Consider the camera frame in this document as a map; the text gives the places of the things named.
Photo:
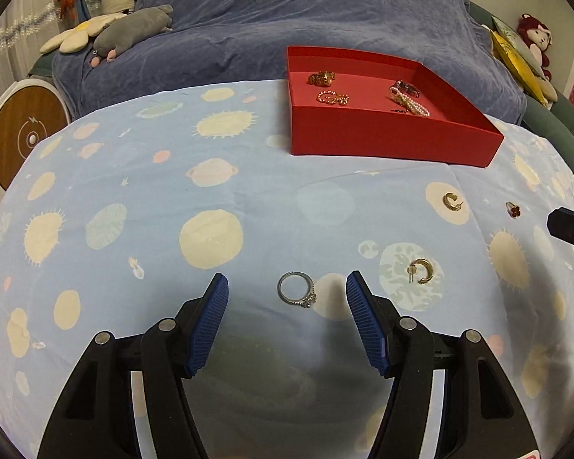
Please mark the round white wood-faced device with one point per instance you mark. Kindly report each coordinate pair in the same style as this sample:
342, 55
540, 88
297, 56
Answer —
24, 138

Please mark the white curtain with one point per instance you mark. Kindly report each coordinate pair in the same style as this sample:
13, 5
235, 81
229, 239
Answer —
14, 62

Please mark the flower shaped cushion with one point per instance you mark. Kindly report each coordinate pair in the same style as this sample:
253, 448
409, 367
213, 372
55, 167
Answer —
71, 38

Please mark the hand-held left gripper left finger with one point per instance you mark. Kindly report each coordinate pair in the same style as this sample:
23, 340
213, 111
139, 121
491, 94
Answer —
210, 330

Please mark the yellow cushion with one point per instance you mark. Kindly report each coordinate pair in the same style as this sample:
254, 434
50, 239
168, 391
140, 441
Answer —
516, 57

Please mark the beige plush cushion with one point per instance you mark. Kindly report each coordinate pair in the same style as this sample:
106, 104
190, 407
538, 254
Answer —
549, 93

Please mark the red cardboard box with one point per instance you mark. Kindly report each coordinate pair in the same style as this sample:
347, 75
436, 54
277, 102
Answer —
387, 146

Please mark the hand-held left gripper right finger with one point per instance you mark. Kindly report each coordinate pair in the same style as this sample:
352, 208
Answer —
368, 330

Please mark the grey plush toy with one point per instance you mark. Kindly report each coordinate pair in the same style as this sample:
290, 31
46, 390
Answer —
129, 31

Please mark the blue planet print tablecloth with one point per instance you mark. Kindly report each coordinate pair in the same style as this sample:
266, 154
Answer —
148, 229

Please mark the grey patterned cushion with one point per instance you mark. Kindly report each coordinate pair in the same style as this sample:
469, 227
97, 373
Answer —
514, 36

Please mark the dark clip jewellery piece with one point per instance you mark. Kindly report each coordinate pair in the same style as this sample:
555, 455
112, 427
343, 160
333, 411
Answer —
406, 88

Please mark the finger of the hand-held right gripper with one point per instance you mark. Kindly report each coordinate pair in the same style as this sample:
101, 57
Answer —
571, 227

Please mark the gold watch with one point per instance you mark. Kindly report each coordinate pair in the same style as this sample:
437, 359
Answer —
321, 78

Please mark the gold hoop earring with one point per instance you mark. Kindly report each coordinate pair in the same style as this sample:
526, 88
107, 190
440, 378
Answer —
429, 270
445, 201

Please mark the blue blanket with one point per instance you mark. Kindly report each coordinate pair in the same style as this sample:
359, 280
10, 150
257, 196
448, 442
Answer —
268, 9

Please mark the green sofa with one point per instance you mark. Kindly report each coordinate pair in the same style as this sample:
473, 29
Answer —
550, 119

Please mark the red monkey plush toy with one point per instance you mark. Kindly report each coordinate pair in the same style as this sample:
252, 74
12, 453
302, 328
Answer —
535, 36

